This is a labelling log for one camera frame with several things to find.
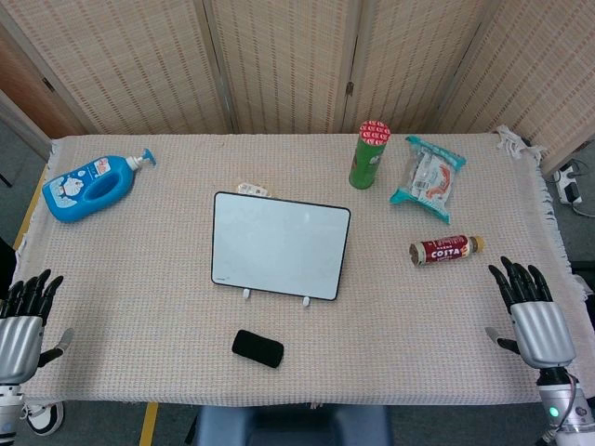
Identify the woven folding screen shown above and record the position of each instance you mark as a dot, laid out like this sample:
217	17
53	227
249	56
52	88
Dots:
288	60

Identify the white black sneaker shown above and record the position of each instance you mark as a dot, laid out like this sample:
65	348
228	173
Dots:
44	418

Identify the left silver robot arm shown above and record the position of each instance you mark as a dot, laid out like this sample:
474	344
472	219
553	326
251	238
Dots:
8	413

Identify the white power strip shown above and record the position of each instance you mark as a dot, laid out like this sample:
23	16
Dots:
569	186

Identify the small printed packet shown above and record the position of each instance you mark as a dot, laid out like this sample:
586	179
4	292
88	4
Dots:
253	188

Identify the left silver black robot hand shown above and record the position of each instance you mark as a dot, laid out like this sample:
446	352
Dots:
18	339

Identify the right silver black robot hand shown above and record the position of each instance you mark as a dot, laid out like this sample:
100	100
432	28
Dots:
541	332

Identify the red Costa coffee bottle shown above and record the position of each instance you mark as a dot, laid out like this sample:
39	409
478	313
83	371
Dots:
441	251

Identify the beige woven tablecloth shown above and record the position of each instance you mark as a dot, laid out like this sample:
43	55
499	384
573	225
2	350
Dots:
153	288

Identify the blue pump soap bottle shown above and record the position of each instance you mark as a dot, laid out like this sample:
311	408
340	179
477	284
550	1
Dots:
79	190

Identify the dark blue seat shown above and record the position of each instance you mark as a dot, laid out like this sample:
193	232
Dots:
288	427

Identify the teal clear snack bag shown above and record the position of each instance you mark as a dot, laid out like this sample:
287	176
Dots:
427	179

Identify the black rectangular eraser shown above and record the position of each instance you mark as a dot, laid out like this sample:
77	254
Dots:
258	349

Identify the black-framed whiteboard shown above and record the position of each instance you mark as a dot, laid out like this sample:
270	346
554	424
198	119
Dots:
279	244

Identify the green chips can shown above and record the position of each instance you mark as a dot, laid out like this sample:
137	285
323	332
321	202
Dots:
367	158

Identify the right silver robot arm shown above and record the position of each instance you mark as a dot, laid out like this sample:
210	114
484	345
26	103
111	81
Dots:
564	404

